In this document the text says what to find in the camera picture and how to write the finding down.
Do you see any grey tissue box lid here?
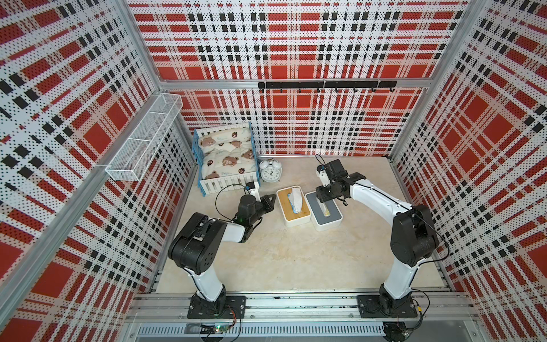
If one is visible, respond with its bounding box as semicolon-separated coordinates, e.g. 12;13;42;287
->
305;190;343;224

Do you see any white tissue box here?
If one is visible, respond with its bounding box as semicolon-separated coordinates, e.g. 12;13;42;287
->
304;190;344;232

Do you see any bamboo tissue box lid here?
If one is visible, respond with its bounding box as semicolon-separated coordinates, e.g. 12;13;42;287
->
277;186;311;222

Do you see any blue tissue paper pack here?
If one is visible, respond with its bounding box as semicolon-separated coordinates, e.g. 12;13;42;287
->
287;187;303;214

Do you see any white tissue box base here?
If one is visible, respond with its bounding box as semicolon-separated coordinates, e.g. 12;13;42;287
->
275;184;313;228

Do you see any yellow tissue paper pack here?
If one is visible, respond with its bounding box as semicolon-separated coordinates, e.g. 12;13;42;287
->
319;202;330;217

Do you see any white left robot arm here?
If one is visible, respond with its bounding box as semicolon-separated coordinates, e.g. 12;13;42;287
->
168;195;276;320

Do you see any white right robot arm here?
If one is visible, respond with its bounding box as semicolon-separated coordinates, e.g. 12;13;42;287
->
316;155;439;318

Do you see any white alarm clock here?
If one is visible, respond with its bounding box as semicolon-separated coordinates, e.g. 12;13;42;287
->
259;159;283;183

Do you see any blue white toy crib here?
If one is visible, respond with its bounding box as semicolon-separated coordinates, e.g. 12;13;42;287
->
192;123;259;196

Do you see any bear print bedding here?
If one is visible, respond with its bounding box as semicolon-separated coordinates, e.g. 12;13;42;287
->
198;127;256;180

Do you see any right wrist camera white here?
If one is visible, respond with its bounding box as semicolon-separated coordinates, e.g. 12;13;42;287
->
316;165;330;187

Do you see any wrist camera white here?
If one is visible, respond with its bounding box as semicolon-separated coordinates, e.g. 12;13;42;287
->
316;165;330;187
246;181;261;202

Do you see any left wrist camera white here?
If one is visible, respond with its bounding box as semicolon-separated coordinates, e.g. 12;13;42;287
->
246;181;261;202

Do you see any black hook rail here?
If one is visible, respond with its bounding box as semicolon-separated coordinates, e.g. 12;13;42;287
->
258;80;397;91

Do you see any white wire basket shelf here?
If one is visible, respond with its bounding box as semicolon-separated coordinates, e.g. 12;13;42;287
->
105;93;182;182

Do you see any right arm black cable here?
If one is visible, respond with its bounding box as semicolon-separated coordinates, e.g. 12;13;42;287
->
315;154;450;334

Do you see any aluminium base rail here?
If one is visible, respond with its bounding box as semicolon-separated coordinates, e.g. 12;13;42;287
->
121;289;485;341

